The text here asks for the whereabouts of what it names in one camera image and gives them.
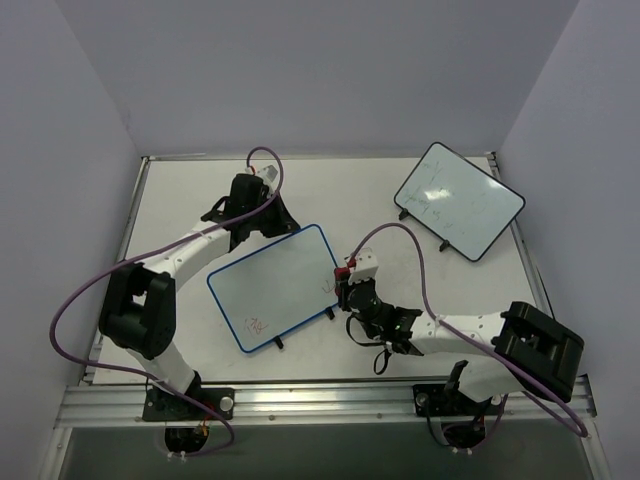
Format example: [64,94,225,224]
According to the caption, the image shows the blue framed whiteboard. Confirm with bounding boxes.
[206,224,338,354]

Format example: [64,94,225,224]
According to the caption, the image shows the red bone-shaped eraser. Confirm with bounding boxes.
[334,267,351,281]

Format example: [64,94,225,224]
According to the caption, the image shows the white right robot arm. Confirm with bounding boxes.
[335,278,584,413]

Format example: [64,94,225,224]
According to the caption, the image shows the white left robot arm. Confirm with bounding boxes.
[99,165,300,419]

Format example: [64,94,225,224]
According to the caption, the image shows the black framed whiteboard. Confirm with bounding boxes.
[393,142,526,262]

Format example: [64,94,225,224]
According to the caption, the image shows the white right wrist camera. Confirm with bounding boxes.
[344,247,379,285]

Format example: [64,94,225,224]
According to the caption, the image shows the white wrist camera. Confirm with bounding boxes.
[256,164,279,189]
[344,247,379,285]

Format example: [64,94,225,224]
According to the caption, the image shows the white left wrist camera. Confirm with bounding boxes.
[256,164,279,189]

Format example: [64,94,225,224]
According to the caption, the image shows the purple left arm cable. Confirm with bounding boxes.
[50,146,284,459]

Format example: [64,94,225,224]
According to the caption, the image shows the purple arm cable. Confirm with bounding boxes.
[50,146,284,459]
[349,222,590,439]

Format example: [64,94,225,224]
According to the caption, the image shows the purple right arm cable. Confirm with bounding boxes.
[349,222,590,439]

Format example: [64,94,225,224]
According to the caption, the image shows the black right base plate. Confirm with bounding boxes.
[412,383,499,418]

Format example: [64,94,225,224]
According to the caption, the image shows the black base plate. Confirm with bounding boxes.
[142,384,236,422]
[412,383,499,418]

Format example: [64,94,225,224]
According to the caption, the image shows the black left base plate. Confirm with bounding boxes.
[142,384,236,422]

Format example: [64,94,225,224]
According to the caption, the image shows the aluminium mounting rail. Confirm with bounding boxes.
[54,374,599,431]

